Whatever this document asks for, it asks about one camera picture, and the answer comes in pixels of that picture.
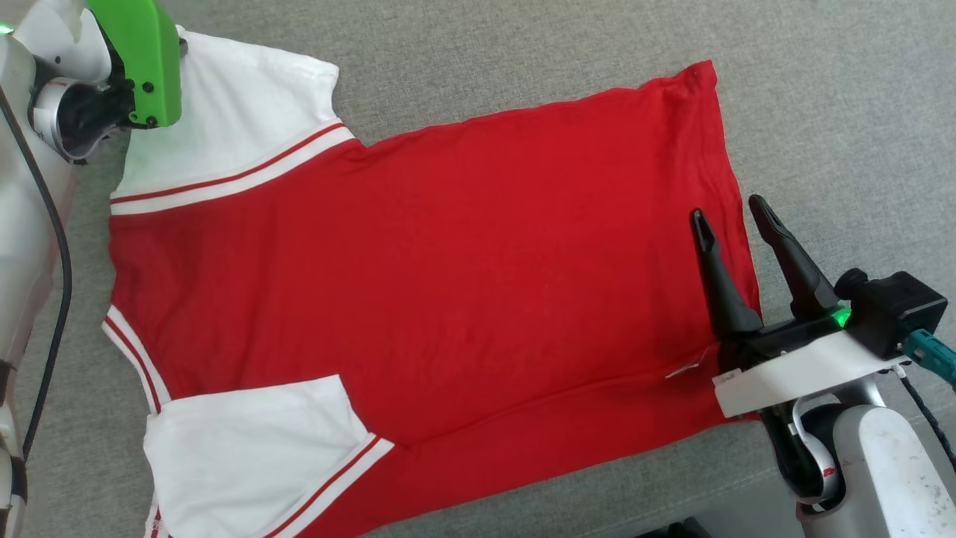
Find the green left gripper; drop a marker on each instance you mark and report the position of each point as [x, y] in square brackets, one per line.
[153, 67]

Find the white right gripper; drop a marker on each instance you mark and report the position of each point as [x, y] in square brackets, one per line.
[792, 370]

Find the red and white garment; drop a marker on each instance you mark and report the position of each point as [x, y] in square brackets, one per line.
[448, 284]

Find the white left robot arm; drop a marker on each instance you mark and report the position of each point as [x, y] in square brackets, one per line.
[22, 224]

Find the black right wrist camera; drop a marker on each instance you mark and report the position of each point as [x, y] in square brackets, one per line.
[892, 310]

